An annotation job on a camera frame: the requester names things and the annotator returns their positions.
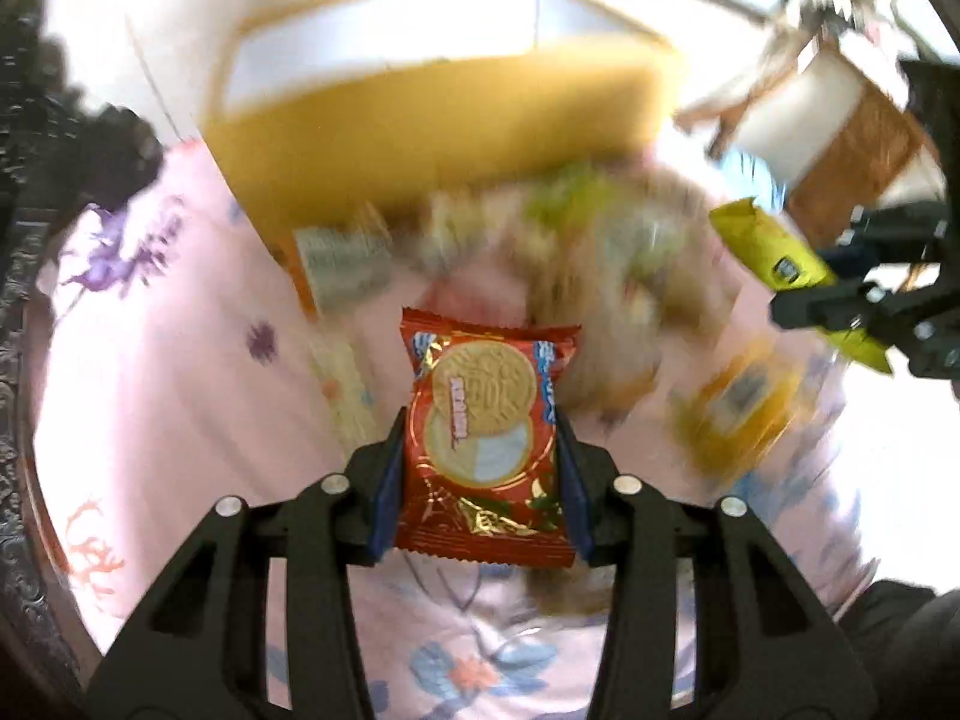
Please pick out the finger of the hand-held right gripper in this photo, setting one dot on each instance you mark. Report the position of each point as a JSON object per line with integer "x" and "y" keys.
{"x": 900, "y": 240}
{"x": 832, "y": 304}

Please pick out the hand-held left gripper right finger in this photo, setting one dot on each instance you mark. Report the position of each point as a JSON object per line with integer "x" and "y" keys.
{"x": 574, "y": 495}

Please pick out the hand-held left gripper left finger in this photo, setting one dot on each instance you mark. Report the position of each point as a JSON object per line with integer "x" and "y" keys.
{"x": 390, "y": 495}

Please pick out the lime yellow snack packet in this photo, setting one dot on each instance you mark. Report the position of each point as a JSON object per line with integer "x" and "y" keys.
{"x": 765, "y": 247}

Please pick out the red biscuit packet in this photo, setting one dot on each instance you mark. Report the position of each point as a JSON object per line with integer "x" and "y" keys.
{"x": 480, "y": 405}

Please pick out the yellow cardboard box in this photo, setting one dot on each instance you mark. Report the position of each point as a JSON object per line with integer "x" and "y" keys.
{"x": 450, "y": 127}

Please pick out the wooden chair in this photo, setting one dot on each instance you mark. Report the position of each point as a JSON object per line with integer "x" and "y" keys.
{"x": 847, "y": 142}

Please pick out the pink floral blanket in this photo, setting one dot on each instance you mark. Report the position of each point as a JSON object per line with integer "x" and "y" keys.
{"x": 187, "y": 390}

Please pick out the pile of mixed snack packets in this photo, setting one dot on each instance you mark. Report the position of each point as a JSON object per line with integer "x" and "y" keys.
{"x": 600, "y": 262}

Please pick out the orange snack packet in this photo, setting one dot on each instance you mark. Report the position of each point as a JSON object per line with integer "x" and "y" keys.
{"x": 337, "y": 262}

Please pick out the dark carved wooden furniture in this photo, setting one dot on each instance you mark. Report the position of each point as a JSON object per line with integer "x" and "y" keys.
{"x": 26, "y": 315}

